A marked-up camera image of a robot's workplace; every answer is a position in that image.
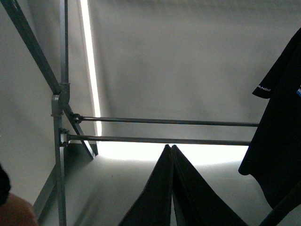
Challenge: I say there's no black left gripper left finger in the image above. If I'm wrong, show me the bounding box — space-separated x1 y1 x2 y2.
119 145 174 226

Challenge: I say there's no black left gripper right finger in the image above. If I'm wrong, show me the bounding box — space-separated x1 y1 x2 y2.
172 145 246 226

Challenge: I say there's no black printed t-shirt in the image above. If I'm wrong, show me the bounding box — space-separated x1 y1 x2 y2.
238 30 301 208

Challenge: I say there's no person hand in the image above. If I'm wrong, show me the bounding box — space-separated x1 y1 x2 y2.
0 194 38 226

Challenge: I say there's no lower horizontal rack rod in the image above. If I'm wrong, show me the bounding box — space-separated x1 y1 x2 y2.
60 129 250 146

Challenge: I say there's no horizontal rack rod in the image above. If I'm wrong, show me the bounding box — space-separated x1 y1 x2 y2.
71 113 259 127
60 129 250 146

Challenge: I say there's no upper horizontal rack rod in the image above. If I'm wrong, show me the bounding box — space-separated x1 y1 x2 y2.
71 113 259 127

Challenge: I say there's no grey metal rack frame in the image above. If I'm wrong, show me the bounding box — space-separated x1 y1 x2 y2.
1 0 84 226

